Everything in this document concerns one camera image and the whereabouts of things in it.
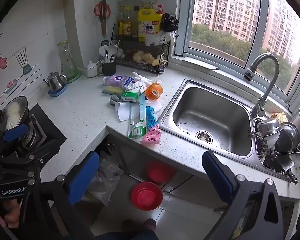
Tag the steel pan with lid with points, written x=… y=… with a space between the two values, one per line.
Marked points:
x=15 y=113

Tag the yellow scrub brush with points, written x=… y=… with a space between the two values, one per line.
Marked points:
x=110 y=90

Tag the purple label plastic bottle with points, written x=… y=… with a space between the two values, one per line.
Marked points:
x=119 y=81

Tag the small white lidded pot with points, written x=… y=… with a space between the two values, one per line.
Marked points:
x=93 y=69

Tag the black plastic bag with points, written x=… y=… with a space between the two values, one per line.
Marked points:
x=169 y=23

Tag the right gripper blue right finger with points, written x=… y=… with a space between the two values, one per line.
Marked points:
x=220 y=176

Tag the blue pink plastic wrapper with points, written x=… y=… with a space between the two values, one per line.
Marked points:
x=153 y=133

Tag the kitchen cleaver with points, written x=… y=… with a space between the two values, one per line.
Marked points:
x=286 y=163

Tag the green carafe coaster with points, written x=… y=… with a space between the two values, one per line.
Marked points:
x=74 y=76

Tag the clear plastic bag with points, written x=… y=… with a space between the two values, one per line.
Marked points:
x=105 y=180

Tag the black gas stove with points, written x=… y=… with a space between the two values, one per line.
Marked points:
x=41 y=131

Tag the steel wool scrubber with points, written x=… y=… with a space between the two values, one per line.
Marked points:
x=262 y=147

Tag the ginger root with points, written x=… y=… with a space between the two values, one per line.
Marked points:
x=148 y=58

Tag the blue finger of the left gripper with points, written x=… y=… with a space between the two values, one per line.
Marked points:
x=15 y=133

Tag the steel bowl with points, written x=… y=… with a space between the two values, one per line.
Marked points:
x=269 y=127

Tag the small steel teapot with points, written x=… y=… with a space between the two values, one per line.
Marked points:
x=55 y=81

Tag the white paper towel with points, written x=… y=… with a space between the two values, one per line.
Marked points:
x=122 y=108

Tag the stainless steel sink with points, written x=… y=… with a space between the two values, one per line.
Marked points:
x=213 y=119

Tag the toothbrush blister package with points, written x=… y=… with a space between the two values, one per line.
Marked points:
x=137 y=118

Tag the green white medicine box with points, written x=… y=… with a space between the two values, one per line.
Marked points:
x=130 y=95

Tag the blue coaster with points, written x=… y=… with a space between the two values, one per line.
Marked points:
x=58 y=92

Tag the yellow detergent jug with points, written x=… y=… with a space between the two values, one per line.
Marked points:
x=149 y=23

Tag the orange plastic cup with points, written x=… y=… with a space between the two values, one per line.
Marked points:
x=154 y=91

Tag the black wire rack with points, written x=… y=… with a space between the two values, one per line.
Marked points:
x=131 y=46

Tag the glass carafe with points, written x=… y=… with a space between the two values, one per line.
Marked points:
x=67 y=64

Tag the dark green utensil mug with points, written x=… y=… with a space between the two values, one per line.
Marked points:
x=107 y=69

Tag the red plastic basin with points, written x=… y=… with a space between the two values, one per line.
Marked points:
x=146 y=196

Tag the person's left hand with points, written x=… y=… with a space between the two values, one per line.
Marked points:
x=11 y=218

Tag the red handled scissors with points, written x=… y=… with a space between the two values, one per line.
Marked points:
x=102 y=11

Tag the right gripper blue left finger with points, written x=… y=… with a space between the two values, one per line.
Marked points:
x=80 y=176

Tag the oil bottle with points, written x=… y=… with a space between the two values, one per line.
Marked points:
x=127 y=23

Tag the person's blue trouser legs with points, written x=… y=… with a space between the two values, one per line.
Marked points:
x=131 y=230

